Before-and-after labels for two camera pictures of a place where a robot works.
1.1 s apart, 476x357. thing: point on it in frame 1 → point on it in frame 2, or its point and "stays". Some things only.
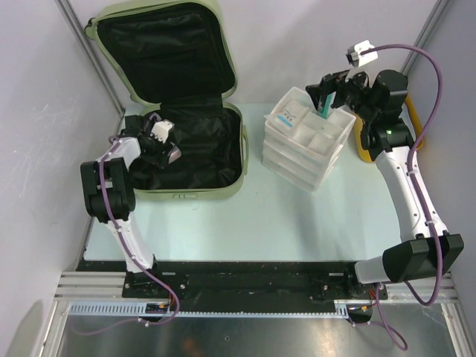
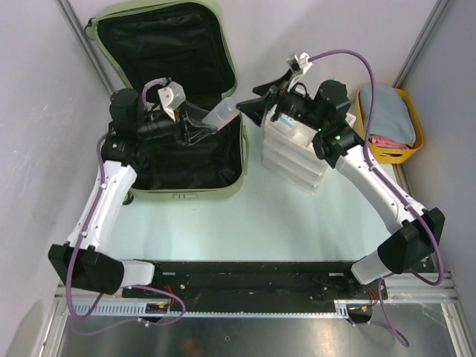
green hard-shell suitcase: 170,59 stays
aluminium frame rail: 76,286 stays
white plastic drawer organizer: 300,144 stays
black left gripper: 159,159 → 192,132
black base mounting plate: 201,281 stays
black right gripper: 337,82 → 256,109
